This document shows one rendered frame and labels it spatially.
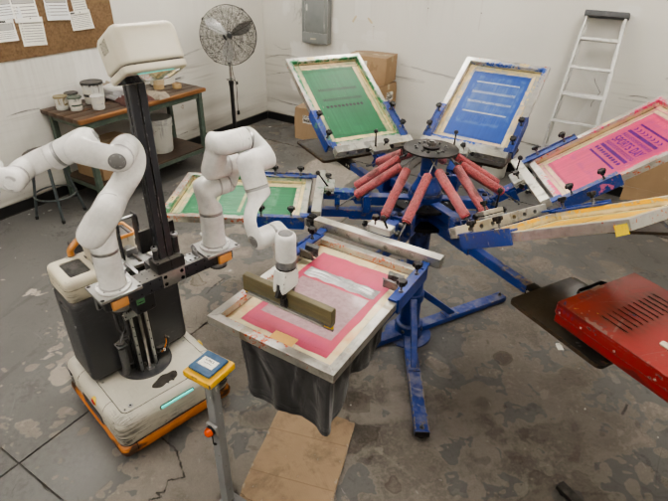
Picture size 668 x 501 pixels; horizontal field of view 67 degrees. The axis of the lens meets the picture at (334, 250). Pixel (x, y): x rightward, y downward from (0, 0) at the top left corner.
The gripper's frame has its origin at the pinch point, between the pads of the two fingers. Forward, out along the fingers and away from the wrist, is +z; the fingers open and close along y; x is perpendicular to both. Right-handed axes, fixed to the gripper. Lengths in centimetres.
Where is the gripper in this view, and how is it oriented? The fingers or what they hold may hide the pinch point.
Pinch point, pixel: (286, 299)
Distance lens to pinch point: 189.8
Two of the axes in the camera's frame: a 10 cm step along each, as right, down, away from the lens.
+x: 8.5, 3.0, -4.4
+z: -0.3, 8.5, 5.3
